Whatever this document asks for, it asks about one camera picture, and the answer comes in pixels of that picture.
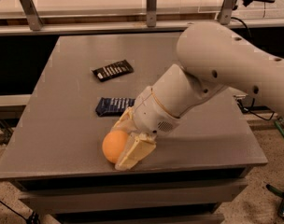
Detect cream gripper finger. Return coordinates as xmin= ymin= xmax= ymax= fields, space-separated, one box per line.
xmin=115 ymin=133 xmax=156 ymax=171
xmin=111 ymin=107 xmax=136 ymax=133

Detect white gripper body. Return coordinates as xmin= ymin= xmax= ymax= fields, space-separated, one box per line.
xmin=133 ymin=86 xmax=179 ymax=137

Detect orange fruit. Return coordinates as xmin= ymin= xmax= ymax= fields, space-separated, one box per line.
xmin=102 ymin=131 xmax=129 ymax=163

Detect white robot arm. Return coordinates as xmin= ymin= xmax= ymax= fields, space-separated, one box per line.
xmin=112 ymin=21 xmax=284 ymax=171

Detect blue rxbar wrapper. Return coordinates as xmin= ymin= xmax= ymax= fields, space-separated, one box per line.
xmin=95 ymin=97 xmax=135 ymax=117

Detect black rxbar chocolate wrapper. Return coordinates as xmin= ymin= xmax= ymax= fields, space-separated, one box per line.
xmin=92 ymin=60 xmax=134 ymax=82

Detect grey table with drawers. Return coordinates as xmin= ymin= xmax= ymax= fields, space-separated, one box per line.
xmin=0 ymin=33 xmax=266 ymax=224

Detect green floor tool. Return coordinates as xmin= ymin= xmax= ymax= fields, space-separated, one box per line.
xmin=273 ymin=117 xmax=284 ymax=151

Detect middle metal bracket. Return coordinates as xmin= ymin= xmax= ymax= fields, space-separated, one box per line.
xmin=146 ymin=0 xmax=157 ymax=27

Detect metal bracket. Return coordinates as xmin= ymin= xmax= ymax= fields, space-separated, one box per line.
xmin=146 ymin=0 xmax=157 ymax=27
xmin=19 ymin=0 xmax=43 ymax=31
xmin=218 ymin=0 xmax=236 ymax=25

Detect right metal bracket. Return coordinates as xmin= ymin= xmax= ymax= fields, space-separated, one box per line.
xmin=218 ymin=0 xmax=236 ymax=25

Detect black floor cable left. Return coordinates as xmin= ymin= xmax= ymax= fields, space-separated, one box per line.
xmin=0 ymin=194 xmax=42 ymax=224

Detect left metal bracket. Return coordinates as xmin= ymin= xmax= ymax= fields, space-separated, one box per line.
xmin=19 ymin=0 xmax=43 ymax=31

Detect long metal counter rail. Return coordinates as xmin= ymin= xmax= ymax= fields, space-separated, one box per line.
xmin=0 ymin=7 xmax=284 ymax=37

